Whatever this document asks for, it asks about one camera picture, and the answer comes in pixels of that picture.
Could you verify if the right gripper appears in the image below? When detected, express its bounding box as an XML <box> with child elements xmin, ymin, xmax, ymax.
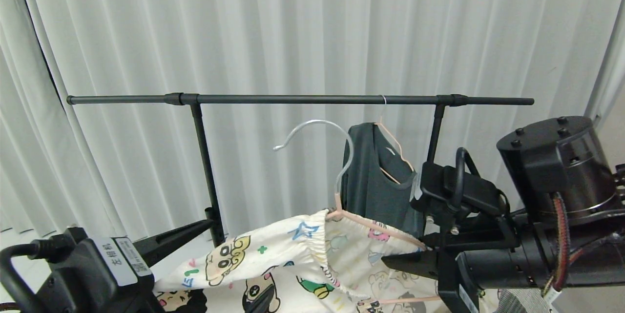
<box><xmin>382</xmin><ymin>242</ymin><xmax>555</xmax><ymax>313</ymax></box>

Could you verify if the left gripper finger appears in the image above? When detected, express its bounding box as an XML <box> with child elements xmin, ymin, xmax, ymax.
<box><xmin>134</xmin><ymin>219</ymin><xmax>215</xmax><ymax>267</ymax></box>

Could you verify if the dark grey shirt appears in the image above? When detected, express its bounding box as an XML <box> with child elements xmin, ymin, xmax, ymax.
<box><xmin>340</xmin><ymin>123</ymin><xmax>425</xmax><ymax>238</ymax></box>

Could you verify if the pink clothes hanger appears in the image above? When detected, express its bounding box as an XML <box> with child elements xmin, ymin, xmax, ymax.
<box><xmin>374</xmin><ymin>94</ymin><xmax>416</xmax><ymax>184</ymax></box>
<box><xmin>273</xmin><ymin>119</ymin><xmax>442</xmax><ymax>310</ymax></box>

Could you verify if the cream printed garment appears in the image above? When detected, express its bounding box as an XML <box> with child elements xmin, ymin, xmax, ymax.
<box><xmin>152</xmin><ymin>209</ymin><xmax>499</xmax><ymax>313</ymax></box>

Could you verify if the white laundry basket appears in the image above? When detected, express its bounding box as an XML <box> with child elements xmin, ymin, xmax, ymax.
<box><xmin>496</xmin><ymin>288</ymin><xmax>555</xmax><ymax>313</ymax></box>

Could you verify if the black clothes rack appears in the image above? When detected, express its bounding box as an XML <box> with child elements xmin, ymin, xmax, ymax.
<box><xmin>67</xmin><ymin>92</ymin><xmax>535</xmax><ymax>248</ymax></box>

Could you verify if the white curtain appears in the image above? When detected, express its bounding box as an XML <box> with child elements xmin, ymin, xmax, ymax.
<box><xmin>0</xmin><ymin>0</ymin><xmax>625</xmax><ymax>255</ymax></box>

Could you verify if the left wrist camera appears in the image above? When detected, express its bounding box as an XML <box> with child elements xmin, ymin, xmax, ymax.
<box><xmin>29</xmin><ymin>227</ymin><xmax>162</xmax><ymax>313</ymax></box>

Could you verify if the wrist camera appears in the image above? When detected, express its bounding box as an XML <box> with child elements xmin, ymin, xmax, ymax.
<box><xmin>29</xmin><ymin>227</ymin><xmax>162</xmax><ymax>313</ymax></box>
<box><xmin>411</xmin><ymin>161</ymin><xmax>518</xmax><ymax>250</ymax></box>

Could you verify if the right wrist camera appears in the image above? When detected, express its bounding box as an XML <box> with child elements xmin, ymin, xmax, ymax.
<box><xmin>411</xmin><ymin>161</ymin><xmax>518</xmax><ymax>250</ymax></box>

